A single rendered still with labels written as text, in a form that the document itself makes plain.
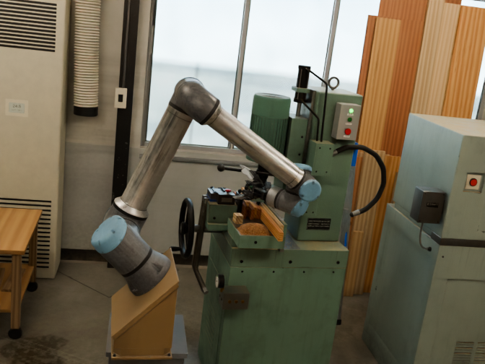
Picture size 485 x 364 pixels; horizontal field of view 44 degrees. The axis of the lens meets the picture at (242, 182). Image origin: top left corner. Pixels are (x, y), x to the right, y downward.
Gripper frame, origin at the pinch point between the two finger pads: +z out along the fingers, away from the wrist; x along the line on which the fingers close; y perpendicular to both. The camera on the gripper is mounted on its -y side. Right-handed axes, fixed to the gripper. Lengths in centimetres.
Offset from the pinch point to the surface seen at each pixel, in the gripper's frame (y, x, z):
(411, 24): -186, -94, 10
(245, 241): 9.4, 21.4, -17.1
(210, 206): 3.9, 14.8, 8.5
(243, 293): 4, 46, -20
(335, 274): -36, 36, -43
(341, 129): -28, -32, -31
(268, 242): 1.4, 20.4, -23.8
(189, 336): -39, 109, 33
